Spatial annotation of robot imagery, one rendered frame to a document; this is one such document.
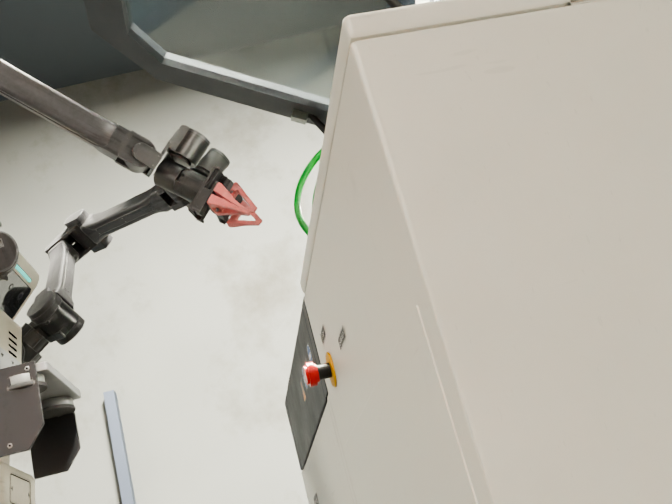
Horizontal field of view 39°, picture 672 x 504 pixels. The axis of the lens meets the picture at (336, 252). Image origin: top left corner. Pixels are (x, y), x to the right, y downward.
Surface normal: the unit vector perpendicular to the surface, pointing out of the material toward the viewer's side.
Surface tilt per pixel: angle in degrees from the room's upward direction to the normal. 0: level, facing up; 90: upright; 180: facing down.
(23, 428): 90
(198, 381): 90
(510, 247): 90
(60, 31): 180
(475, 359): 90
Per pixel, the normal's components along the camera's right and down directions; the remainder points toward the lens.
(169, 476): -0.01, -0.36
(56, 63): 0.25, 0.90
